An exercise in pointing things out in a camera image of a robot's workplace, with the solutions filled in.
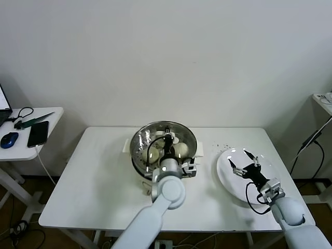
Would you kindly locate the perforated steel steamer basket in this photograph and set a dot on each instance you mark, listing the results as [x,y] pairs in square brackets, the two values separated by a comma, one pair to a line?
[140,140]

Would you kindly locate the white electric cooking pot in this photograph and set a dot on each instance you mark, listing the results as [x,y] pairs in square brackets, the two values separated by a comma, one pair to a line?
[200,149]

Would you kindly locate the white steamed baozi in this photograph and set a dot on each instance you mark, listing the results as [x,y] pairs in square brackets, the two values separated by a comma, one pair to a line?
[180,150]
[153,154]
[158,144]

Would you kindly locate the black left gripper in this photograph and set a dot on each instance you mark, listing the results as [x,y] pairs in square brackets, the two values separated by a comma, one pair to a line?
[168,149]

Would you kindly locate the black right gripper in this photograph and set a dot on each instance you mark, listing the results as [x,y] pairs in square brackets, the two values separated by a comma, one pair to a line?
[255,175]

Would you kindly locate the white round plate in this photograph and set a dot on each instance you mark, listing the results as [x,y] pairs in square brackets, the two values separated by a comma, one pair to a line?
[225,168]

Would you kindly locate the black smartphone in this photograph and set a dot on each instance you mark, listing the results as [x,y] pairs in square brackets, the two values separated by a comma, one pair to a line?
[38,133]

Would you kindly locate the green flat tool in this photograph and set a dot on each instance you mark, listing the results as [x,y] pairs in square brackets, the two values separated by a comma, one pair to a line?
[39,119]

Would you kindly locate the grey power strip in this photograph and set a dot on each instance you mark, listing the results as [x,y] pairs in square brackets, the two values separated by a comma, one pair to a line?
[164,244]

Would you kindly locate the blue computer mouse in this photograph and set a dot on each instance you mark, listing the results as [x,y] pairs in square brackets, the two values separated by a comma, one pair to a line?
[10,139]

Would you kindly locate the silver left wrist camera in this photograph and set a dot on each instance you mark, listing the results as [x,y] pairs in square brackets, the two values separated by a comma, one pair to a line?
[190,168]

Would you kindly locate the white shelf stand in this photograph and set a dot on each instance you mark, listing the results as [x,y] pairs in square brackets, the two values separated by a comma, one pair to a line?
[323,105]

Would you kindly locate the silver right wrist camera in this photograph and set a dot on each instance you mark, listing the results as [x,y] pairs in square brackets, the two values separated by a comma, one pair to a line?
[271,188]

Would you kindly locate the white side table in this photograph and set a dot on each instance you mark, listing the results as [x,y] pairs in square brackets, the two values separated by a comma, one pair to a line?
[52,114]

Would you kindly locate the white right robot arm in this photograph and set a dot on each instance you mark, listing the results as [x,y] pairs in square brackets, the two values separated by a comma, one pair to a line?
[293,210]

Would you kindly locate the black laptop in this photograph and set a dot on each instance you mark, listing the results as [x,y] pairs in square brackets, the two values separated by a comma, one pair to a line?
[3,111]

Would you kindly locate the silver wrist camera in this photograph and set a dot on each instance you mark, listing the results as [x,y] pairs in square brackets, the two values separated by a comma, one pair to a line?
[190,168]
[271,188]

